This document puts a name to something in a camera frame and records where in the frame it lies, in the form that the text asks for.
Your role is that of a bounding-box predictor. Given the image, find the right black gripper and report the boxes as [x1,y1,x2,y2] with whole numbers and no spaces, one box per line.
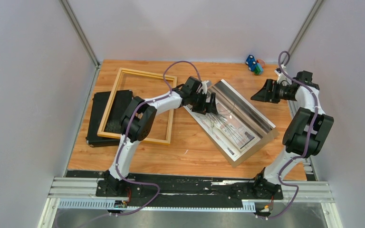
[250,79,296,104]

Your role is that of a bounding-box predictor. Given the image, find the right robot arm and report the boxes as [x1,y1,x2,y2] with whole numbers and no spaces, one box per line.
[251,71,334,199]

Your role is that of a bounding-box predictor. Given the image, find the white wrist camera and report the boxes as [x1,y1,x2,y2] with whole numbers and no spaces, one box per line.
[198,80,212,94]
[274,67,285,77]

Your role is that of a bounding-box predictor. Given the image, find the blue green toy blocks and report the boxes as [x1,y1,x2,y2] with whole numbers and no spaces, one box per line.
[245,55,264,76]

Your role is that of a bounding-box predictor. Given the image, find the photo print board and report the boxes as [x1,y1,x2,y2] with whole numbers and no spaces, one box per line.
[185,79,279,168]

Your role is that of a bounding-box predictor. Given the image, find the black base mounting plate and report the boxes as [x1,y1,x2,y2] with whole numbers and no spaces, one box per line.
[66,170,283,208]

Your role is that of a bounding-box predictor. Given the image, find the orange round object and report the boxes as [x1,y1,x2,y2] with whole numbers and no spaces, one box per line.
[257,59,265,67]

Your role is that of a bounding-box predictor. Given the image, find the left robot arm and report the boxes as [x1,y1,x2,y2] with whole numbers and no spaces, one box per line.
[103,76,218,196]

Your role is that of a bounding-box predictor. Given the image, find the wooden picture frame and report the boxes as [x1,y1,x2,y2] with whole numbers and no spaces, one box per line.
[97,68,177,145]

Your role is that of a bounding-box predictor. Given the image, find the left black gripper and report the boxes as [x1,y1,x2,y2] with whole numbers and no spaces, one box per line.
[190,93,219,117]

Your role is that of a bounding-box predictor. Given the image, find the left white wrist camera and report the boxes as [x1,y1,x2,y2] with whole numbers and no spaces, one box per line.
[198,80,212,94]

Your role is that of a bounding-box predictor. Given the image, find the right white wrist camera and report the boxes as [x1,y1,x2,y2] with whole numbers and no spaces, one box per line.
[274,67,285,77]

